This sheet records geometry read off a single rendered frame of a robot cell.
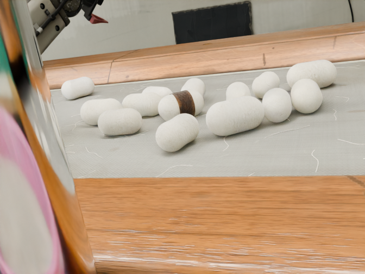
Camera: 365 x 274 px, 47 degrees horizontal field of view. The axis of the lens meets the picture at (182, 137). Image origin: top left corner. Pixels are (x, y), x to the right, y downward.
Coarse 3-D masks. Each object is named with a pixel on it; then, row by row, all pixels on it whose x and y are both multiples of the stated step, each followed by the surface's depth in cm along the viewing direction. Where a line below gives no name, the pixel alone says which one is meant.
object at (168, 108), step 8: (168, 96) 30; (192, 96) 30; (200, 96) 30; (160, 104) 30; (168, 104) 29; (176, 104) 29; (200, 104) 30; (160, 112) 30; (168, 112) 29; (176, 112) 29; (200, 112) 31; (168, 120) 30
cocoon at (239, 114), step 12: (216, 108) 25; (228, 108) 25; (240, 108) 25; (252, 108) 25; (216, 120) 25; (228, 120) 24; (240, 120) 25; (252, 120) 25; (216, 132) 25; (228, 132) 25; (240, 132) 26
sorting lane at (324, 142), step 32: (352, 64) 39; (96, 96) 44; (224, 96) 35; (352, 96) 29; (64, 128) 33; (96, 128) 32; (256, 128) 26; (288, 128) 25; (320, 128) 24; (352, 128) 24; (96, 160) 25; (128, 160) 24; (160, 160) 23; (192, 160) 23; (224, 160) 22; (256, 160) 21; (288, 160) 21; (320, 160) 20; (352, 160) 20
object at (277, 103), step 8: (264, 96) 27; (272, 96) 26; (280, 96) 26; (288, 96) 27; (264, 104) 26; (272, 104) 26; (280, 104) 25; (288, 104) 26; (272, 112) 26; (280, 112) 25; (288, 112) 26; (272, 120) 26; (280, 120) 26
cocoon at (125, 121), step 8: (104, 112) 29; (112, 112) 29; (120, 112) 28; (128, 112) 28; (136, 112) 29; (104, 120) 29; (112, 120) 28; (120, 120) 28; (128, 120) 28; (136, 120) 28; (104, 128) 29; (112, 128) 29; (120, 128) 28; (128, 128) 28; (136, 128) 29
